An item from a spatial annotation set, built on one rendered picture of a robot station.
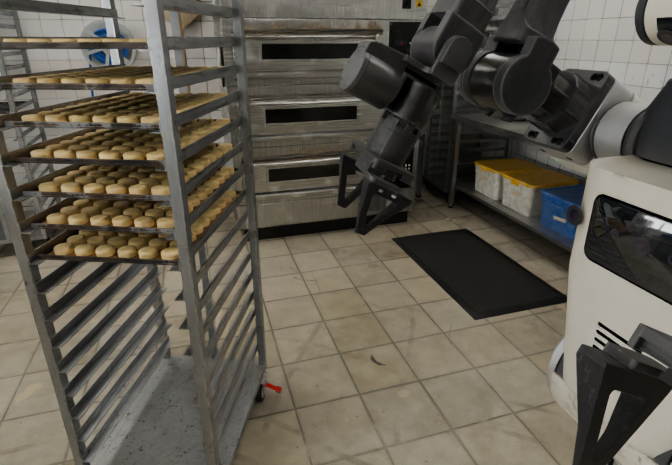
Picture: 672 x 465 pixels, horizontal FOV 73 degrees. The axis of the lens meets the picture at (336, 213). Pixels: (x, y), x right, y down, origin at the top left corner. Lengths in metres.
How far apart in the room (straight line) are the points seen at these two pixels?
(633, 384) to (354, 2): 3.33
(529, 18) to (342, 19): 2.87
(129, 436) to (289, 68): 2.43
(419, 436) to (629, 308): 1.56
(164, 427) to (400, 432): 0.93
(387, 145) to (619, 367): 0.39
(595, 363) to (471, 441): 1.83
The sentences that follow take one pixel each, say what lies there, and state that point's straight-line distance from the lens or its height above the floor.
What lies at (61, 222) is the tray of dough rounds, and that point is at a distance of 1.43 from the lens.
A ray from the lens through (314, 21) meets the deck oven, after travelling 3.43.
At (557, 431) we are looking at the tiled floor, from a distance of 2.27.
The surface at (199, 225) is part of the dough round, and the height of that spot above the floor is 0.97.
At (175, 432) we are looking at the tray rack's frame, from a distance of 1.96.
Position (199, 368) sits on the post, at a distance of 1.42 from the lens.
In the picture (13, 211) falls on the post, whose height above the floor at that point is 1.10.
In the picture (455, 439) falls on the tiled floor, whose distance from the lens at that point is 2.10.
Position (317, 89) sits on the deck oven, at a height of 1.16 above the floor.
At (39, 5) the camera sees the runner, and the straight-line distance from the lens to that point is 1.56.
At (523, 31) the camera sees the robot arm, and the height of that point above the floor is 1.52.
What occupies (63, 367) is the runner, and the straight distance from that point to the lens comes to 1.65.
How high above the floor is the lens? 1.51
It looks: 21 degrees down
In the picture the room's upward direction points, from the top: straight up
